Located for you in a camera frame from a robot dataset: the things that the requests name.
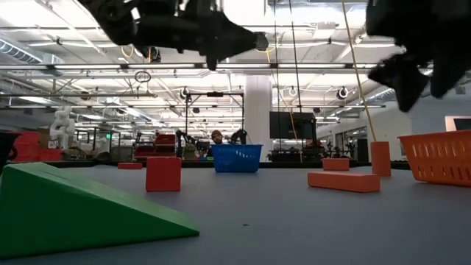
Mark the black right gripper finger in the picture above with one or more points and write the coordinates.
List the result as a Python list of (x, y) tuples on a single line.
[(447, 73), (408, 81)]

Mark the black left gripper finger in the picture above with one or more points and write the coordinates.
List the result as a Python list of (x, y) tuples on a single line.
[(212, 60), (239, 35)]

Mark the red rectangular block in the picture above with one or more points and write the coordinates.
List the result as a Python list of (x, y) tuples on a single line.
[(163, 174)]

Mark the background black robot arm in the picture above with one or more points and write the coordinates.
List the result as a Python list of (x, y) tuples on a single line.
[(185, 138), (239, 136)]

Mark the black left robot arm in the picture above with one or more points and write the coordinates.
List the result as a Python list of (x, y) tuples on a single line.
[(110, 18)]

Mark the orange plastic basket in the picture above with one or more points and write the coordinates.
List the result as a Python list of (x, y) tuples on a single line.
[(441, 138)]

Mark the white square column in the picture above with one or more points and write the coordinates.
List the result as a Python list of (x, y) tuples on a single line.
[(257, 117)]

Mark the person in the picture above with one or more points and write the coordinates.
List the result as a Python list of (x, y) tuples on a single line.
[(217, 137)]

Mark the orange cylinder block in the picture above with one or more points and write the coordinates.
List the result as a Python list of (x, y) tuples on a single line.
[(380, 160)]

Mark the black monitor on stand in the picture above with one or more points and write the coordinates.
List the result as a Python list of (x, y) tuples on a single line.
[(287, 125)]

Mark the blue plastic basket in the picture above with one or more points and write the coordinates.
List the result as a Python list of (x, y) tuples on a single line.
[(235, 160)]

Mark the orange flat rectangular block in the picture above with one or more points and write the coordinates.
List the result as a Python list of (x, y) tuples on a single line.
[(344, 182)]

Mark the red flat block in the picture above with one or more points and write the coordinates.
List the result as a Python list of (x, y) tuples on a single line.
[(130, 166)]

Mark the white robot statue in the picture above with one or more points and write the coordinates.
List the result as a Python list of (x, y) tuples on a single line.
[(62, 129)]

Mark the red storage bin stack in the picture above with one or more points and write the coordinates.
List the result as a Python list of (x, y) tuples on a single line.
[(29, 147)]

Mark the green wedge block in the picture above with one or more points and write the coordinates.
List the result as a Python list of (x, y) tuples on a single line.
[(55, 213)]

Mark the black metal frame rig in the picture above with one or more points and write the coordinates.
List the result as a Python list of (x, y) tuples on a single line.
[(215, 94)]

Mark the white-framed wall screen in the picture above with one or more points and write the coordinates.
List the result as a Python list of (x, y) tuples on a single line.
[(461, 124)]

